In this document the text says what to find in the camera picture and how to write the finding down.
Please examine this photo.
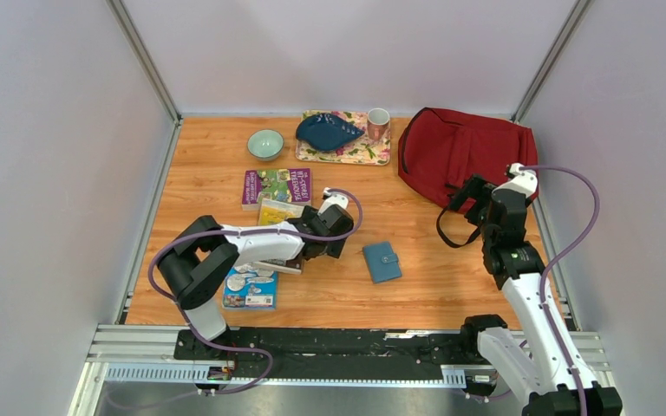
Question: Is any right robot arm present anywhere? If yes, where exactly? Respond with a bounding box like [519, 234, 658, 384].
[448, 171, 624, 415]

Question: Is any purple treehouse book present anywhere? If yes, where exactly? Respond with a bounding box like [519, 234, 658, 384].
[241, 168, 313, 211]

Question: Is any dark blue leaf plate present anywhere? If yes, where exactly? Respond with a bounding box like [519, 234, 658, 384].
[296, 113, 364, 152]

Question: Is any blue comic book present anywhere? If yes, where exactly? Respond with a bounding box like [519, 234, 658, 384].
[221, 264, 278, 310]

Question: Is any yellow book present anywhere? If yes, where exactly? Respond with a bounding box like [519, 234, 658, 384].
[252, 198, 304, 275]

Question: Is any floral tray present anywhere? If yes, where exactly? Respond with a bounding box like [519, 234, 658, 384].
[295, 110, 391, 166]

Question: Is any light green bowl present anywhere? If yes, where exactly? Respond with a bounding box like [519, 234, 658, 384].
[247, 129, 284, 161]

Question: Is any blue wallet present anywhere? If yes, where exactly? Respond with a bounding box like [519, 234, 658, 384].
[362, 242, 402, 284]

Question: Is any red backpack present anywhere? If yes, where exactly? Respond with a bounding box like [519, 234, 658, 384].
[397, 107, 539, 248]

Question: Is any pink mug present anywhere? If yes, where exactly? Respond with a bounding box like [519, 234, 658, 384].
[367, 107, 390, 140]

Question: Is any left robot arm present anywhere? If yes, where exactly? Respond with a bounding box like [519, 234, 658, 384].
[147, 204, 363, 360]

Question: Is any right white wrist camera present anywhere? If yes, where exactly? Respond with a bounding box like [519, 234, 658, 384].
[496, 163, 539, 199]

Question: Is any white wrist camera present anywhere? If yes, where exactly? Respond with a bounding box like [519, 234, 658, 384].
[496, 163, 539, 199]
[319, 187, 349, 213]

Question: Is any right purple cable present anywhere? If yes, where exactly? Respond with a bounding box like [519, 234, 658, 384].
[459, 164, 602, 416]

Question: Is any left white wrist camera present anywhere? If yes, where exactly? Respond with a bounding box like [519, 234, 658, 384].
[319, 187, 349, 213]

